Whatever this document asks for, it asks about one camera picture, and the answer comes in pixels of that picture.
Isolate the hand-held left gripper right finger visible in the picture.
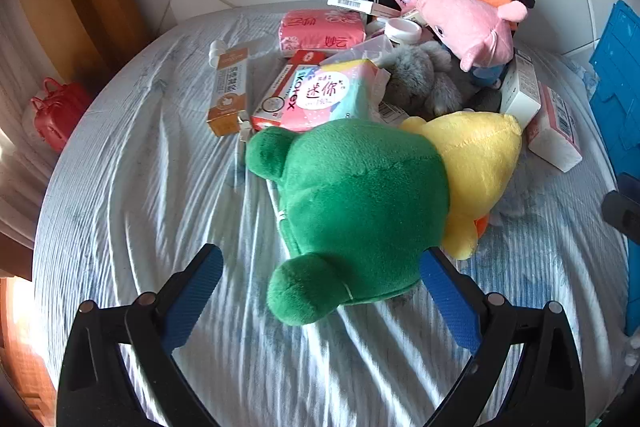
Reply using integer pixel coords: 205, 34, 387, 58
419, 247, 587, 427

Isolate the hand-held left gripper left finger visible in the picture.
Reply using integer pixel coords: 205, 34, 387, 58
57, 243, 224, 427

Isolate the white pink-edged tissue pack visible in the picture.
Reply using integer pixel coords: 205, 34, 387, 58
527, 84, 585, 172

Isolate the blue plastic crate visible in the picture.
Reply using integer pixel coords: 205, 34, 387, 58
587, 0, 640, 338

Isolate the green plush toy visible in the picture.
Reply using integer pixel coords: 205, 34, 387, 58
245, 118, 451, 327

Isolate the white cardboard box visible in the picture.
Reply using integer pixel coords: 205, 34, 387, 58
500, 51, 543, 128

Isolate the grey fluffy plush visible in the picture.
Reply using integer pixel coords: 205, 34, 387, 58
382, 41, 468, 120

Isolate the clear plastic container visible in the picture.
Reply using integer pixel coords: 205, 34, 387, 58
345, 34, 396, 68

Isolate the white striped desktop cloth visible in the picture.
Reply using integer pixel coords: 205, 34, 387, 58
32, 2, 631, 427

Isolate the yellow plush toy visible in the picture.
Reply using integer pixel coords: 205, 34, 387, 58
400, 111, 523, 260

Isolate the orange white medicine box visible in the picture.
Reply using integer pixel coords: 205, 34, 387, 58
206, 47, 251, 138

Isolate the red white pad box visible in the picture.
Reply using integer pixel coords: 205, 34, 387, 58
250, 49, 321, 132

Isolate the small red suitcase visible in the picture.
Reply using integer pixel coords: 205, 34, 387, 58
31, 78, 93, 152

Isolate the pink pig plush blue outfit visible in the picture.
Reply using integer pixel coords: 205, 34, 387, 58
415, 0, 528, 88

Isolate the pastel sanitary pad pack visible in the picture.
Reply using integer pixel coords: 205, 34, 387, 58
290, 58, 391, 132

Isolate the white jar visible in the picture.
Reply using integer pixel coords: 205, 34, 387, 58
385, 18, 423, 45

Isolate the pink tissue pack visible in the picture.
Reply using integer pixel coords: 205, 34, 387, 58
277, 9, 366, 58

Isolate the white box with barcode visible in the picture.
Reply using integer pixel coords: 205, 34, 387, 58
327, 0, 376, 14

